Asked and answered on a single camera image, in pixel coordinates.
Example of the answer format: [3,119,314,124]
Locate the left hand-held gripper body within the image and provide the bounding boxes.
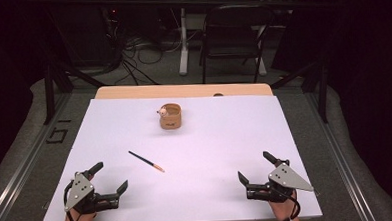
[62,169,121,216]

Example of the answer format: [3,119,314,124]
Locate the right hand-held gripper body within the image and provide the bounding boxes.
[244,157,316,205]

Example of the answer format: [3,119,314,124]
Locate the person's right hand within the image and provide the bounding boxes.
[268,196,304,221]

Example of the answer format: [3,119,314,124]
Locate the white table sheet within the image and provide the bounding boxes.
[35,88,324,221]

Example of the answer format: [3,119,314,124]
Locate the round wooden pen holder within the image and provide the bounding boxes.
[158,102,184,131]

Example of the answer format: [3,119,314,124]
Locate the black metal stand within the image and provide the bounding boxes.
[40,57,109,126]
[269,56,331,127]

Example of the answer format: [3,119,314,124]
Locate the black folding chair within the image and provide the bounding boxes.
[196,2,281,86]

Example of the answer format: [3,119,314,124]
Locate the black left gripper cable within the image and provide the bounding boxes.
[62,181,82,221]

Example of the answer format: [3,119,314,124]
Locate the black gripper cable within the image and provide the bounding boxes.
[62,181,82,221]
[275,187,303,221]

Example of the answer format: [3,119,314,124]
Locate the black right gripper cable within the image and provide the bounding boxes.
[275,187,303,221]

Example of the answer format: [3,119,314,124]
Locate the metal floor rail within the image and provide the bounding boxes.
[0,92,77,221]
[302,88,378,221]

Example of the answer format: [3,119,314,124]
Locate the bundle of black floor cables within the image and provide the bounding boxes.
[102,5,166,88]

